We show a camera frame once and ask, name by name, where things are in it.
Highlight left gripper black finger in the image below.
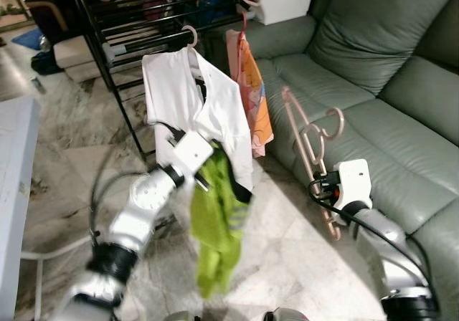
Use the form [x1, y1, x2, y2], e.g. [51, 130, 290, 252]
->
[212, 143, 253, 203]

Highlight yellow-green garment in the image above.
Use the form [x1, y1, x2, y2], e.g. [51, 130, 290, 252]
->
[189, 149, 252, 299]

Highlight rose pink clothes hanger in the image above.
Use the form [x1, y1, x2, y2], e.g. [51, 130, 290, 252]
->
[179, 24, 199, 49]
[281, 86, 346, 241]

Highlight red clothes hanger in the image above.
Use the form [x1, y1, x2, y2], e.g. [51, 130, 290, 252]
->
[240, 9, 250, 39]

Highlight pink orange child garment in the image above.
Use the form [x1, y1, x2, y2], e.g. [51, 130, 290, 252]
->
[227, 29, 275, 157]

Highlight grey-green leather sofa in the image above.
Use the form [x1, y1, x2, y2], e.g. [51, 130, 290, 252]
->
[215, 0, 459, 321]

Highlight white t-shirt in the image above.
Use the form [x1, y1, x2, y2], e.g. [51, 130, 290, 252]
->
[141, 47, 254, 193]

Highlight silver right robot leg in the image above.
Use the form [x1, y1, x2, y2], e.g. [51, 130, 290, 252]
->
[262, 308, 309, 321]

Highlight black clothes drying rack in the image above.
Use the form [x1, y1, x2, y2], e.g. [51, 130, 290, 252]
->
[68, 0, 245, 164]

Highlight beige cushion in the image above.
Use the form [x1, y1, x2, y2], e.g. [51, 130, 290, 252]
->
[54, 36, 108, 70]

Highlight white storage cabinet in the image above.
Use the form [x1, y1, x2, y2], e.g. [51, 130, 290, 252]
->
[224, 0, 318, 26]

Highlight dark clothes heap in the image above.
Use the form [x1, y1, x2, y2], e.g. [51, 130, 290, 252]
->
[30, 49, 62, 75]

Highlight blue floor mat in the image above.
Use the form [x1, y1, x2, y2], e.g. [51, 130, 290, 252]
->
[11, 27, 44, 49]

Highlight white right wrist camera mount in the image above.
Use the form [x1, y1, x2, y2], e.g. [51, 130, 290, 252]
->
[334, 159, 374, 209]

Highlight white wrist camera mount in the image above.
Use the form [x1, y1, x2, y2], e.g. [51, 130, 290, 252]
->
[167, 130, 214, 175]
[334, 159, 374, 209]

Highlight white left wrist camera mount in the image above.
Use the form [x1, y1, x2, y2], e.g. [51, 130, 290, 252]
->
[167, 130, 214, 175]

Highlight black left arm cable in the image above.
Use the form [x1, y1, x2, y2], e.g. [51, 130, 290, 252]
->
[90, 120, 180, 244]

